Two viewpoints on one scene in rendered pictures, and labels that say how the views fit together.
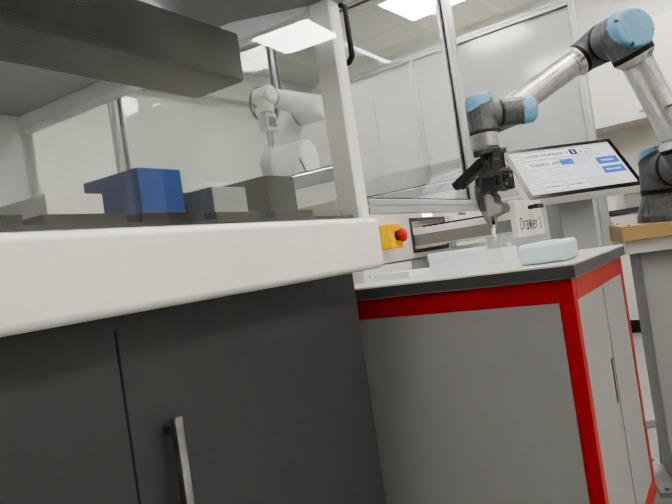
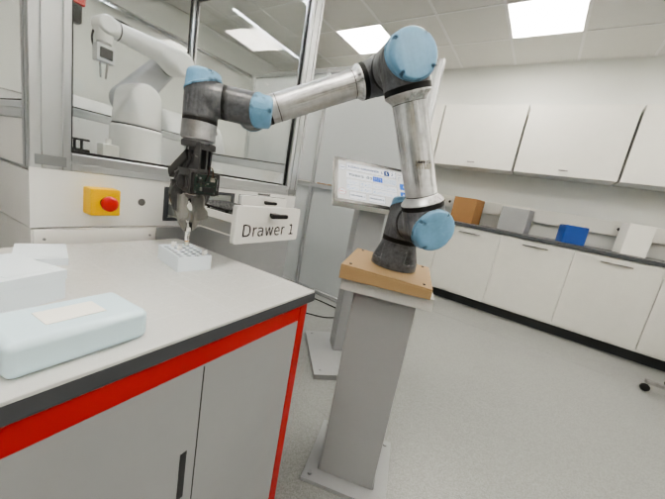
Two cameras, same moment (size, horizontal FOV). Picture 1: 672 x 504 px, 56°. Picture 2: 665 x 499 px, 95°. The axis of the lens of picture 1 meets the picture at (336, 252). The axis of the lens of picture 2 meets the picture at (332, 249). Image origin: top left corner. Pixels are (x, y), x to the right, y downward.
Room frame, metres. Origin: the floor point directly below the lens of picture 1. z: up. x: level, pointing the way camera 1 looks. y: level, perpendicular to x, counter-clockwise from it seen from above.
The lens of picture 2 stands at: (0.95, -0.74, 1.02)
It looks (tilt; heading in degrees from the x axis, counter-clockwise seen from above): 11 degrees down; 356
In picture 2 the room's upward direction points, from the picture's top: 10 degrees clockwise
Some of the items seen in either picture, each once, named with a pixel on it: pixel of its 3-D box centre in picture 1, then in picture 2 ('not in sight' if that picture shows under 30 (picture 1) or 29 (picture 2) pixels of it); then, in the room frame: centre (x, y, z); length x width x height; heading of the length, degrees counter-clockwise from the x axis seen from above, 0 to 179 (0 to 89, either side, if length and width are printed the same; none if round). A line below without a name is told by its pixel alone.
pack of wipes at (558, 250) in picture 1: (548, 251); (70, 327); (1.34, -0.45, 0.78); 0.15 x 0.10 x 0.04; 150
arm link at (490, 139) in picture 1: (485, 142); (200, 133); (1.71, -0.45, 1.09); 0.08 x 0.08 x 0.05
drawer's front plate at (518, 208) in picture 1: (527, 218); (268, 224); (1.93, -0.60, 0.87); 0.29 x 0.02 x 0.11; 147
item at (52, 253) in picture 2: (402, 274); (41, 253); (1.63, -0.16, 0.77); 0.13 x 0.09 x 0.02; 40
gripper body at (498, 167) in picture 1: (491, 171); (197, 168); (1.70, -0.45, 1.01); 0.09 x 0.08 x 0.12; 46
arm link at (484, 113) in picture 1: (481, 114); (203, 97); (1.71, -0.45, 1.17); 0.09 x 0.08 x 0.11; 99
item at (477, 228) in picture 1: (463, 231); (224, 214); (2.04, -0.42, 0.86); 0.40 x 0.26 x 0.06; 57
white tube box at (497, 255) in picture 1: (489, 256); (184, 256); (1.74, -0.42, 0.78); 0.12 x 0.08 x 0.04; 46
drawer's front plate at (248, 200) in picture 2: (466, 229); (263, 209); (2.36, -0.50, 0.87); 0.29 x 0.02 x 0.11; 147
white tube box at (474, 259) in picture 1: (459, 261); (7, 280); (1.44, -0.28, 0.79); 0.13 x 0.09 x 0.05; 73
